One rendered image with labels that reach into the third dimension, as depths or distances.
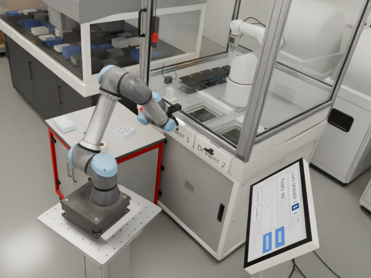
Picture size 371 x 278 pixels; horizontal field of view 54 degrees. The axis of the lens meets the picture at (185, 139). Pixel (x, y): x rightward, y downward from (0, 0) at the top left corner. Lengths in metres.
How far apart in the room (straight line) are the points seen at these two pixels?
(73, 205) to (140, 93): 0.63
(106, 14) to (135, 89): 1.12
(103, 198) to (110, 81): 0.56
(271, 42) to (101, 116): 0.86
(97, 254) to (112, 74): 0.83
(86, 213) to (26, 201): 1.42
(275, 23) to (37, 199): 2.29
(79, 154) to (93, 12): 1.18
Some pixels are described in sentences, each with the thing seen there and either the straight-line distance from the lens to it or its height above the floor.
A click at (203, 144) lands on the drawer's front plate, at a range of 2.24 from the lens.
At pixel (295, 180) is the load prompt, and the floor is 1.16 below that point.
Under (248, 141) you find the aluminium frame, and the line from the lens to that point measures 2.01.
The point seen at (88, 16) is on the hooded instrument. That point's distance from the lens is 2.66.
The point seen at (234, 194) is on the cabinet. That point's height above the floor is 0.69.
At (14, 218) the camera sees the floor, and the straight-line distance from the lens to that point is 3.08.
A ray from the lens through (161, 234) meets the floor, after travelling 2.87.
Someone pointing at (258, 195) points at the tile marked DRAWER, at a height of 1.01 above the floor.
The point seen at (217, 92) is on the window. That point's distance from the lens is 2.08.
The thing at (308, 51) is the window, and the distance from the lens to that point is 2.11.
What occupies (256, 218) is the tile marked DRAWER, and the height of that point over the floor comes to 1.01.
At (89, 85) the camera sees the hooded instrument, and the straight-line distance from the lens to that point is 2.84.
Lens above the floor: 2.17
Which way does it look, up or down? 34 degrees down
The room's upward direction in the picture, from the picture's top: 8 degrees clockwise
